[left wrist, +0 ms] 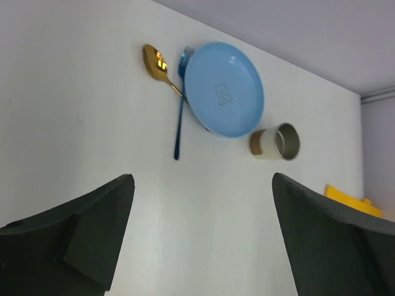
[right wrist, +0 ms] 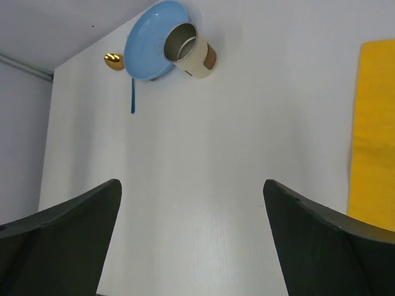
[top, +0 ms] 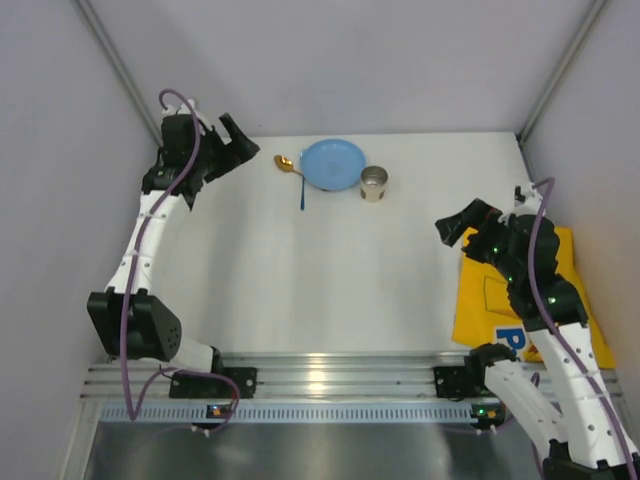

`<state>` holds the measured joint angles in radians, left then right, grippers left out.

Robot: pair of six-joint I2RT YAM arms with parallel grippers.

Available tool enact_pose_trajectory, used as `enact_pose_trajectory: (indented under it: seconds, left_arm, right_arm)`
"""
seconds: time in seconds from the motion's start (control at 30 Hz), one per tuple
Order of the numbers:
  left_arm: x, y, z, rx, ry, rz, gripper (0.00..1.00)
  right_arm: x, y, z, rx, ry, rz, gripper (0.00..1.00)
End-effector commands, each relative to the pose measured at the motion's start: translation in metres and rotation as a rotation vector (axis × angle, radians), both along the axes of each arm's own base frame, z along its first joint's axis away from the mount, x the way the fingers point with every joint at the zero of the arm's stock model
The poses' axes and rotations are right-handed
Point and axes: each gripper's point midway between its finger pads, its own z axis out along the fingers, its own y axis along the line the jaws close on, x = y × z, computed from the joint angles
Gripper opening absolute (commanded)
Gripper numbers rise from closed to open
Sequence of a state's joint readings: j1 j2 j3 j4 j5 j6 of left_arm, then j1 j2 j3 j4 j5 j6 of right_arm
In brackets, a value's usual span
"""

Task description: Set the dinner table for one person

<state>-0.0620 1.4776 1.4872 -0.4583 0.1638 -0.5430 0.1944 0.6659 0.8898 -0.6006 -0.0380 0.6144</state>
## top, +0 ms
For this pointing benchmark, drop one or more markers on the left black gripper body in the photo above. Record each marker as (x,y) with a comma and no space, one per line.
(220,151)

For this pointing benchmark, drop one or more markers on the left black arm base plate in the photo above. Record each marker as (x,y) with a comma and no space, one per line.
(185,386)

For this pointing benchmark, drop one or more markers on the blue plastic plate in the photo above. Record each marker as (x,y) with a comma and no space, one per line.
(332,164)

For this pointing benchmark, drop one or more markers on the yellow Pikachu placemat cloth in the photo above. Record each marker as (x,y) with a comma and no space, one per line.
(484,315)

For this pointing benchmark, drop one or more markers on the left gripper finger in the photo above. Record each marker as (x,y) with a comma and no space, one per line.
(240,147)
(219,166)

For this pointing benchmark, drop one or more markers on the gold spoon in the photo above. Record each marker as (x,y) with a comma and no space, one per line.
(286,165)

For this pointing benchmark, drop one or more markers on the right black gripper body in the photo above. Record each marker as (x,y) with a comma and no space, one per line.
(480,226)

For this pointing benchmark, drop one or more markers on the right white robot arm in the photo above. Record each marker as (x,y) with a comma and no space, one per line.
(580,435)

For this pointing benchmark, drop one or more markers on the metal cup with paper sleeve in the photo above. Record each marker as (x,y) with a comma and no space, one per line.
(373,183)

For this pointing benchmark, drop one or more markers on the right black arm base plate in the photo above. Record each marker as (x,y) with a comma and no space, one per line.
(457,383)

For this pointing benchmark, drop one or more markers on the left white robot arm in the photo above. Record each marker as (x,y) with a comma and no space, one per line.
(129,315)

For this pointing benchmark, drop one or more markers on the perforated grey cable tray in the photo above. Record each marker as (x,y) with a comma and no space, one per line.
(318,413)

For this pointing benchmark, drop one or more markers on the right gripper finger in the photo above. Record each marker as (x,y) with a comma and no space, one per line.
(479,245)
(474,215)

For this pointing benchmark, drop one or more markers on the blue metal fork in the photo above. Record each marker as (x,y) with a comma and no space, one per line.
(303,184)

